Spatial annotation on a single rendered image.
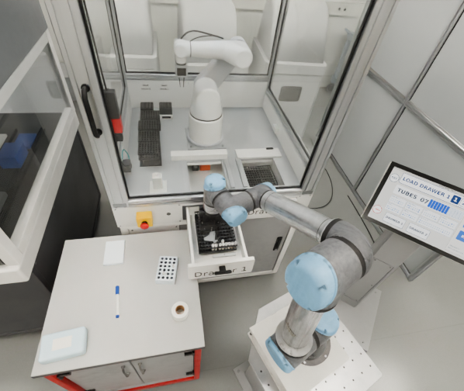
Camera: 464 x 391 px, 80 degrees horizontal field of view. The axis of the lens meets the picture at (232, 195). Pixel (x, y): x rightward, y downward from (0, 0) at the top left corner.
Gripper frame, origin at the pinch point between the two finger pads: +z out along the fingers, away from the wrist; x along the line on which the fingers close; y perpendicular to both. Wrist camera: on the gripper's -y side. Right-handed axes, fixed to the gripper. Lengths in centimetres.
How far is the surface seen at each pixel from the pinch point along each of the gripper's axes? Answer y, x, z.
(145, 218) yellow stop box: 30.4, -18.8, 6.7
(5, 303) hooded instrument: 103, -6, 50
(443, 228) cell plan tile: -104, 13, -7
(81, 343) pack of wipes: 54, 30, 17
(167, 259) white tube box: 21.3, -1.8, 17.6
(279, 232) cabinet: -46, -24, 38
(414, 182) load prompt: -95, -7, -18
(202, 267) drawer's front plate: 6.9, 10.6, 5.7
